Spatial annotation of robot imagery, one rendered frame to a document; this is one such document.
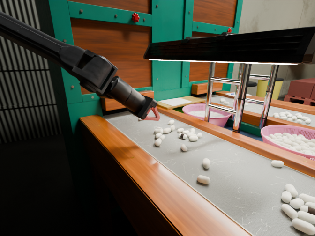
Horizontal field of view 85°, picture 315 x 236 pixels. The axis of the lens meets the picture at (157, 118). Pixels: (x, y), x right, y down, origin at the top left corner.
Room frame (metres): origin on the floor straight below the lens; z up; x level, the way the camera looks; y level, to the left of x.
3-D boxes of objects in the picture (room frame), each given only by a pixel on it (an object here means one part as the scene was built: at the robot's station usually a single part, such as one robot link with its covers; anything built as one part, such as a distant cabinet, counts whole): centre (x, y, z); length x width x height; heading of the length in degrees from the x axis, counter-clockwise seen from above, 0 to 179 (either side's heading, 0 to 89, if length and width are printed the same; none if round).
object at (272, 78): (0.90, -0.54, 0.90); 0.20 x 0.19 x 0.45; 36
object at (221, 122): (0.93, -0.28, 0.72); 0.27 x 0.27 x 0.10
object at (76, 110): (1.41, 0.04, 0.42); 1.36 x 0.55 x 0.84; 126
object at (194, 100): (1.10, -0.15, 0.77); 0.33 x 0.15 x 0.01; 126
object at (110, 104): (0.94, 0.16, 0.83); 0.30 x 0.06 x 0.07; 126
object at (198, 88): (1.34, -0.39, 0.83); 0.30 x 0.06 x 0.07; 126
